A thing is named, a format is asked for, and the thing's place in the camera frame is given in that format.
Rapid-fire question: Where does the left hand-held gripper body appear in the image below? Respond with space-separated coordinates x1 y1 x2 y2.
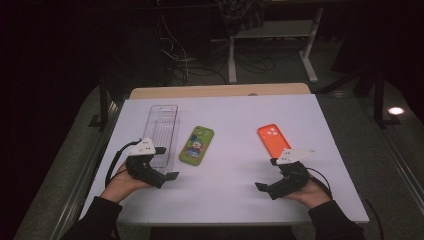
124 137 167 190

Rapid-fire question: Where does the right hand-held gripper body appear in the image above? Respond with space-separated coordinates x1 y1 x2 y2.
265 148 317 201

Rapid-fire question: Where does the clear plastic box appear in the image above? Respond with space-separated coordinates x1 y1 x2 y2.
141 104 181 175

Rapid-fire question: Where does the orange phone case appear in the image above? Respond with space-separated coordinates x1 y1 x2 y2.
256 123 292 160

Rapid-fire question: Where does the green cartoon phone case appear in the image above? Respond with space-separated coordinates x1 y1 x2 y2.
178 125 215 167

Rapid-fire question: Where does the person's right hand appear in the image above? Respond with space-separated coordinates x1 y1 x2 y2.
283 178 332 210

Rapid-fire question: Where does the person's left hand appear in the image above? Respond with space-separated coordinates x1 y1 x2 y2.
99 161 152 204

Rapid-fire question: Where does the black metal stand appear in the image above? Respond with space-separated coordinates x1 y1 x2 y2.
87 74 112 133
372 65 403 130

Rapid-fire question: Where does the light wooden table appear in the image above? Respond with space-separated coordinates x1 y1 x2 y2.
128 82 312 100

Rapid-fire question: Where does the dark patterned cloth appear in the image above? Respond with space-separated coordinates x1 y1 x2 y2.
215 0 272 36

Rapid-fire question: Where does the left hand-held gripper cable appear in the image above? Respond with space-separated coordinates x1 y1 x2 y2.
104 139 143 188

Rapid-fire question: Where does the hand-held gripper cable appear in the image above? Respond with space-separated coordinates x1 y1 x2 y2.
104 139 143 188
305 167 334 200

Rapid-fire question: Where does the right hand-held gripper cable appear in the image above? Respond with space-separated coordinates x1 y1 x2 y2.
305 167 334 200

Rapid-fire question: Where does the black floor cable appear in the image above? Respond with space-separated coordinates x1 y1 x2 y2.
362 197 385 240

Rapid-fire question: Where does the tangle of floor cables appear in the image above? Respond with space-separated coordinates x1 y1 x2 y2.
155 12 289 86

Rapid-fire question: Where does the white metal desk frame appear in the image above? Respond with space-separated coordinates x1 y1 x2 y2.
227 6 325 85

